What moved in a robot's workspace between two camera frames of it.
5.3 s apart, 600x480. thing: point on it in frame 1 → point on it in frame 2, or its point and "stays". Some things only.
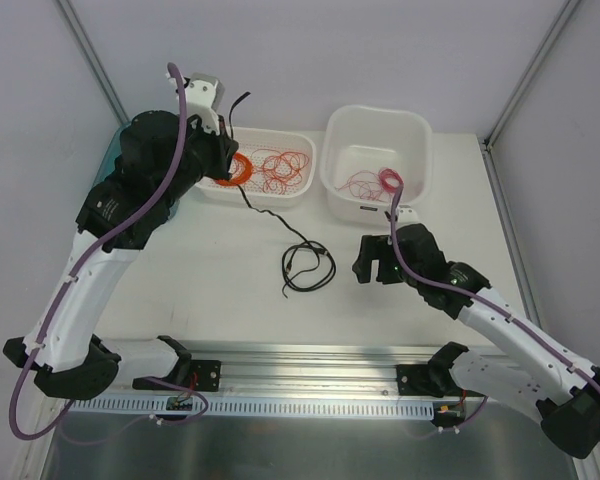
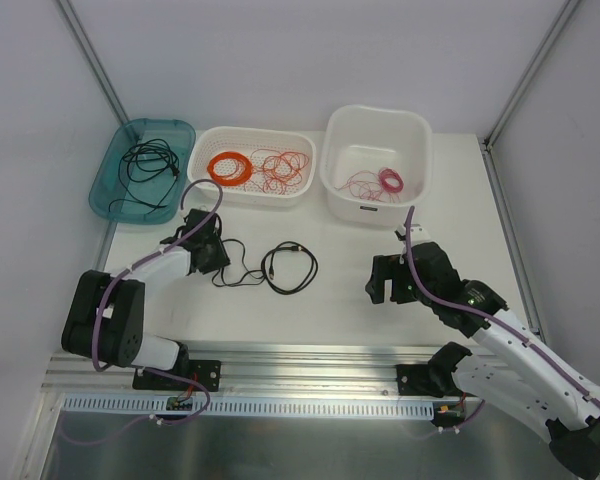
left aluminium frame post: [93, 61] stays
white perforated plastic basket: [283, 170] stays
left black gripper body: [220, 151] → [212, 255]
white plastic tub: [366, 152] stays
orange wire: [275, 172] stays
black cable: [307, 266] → [288, 267]
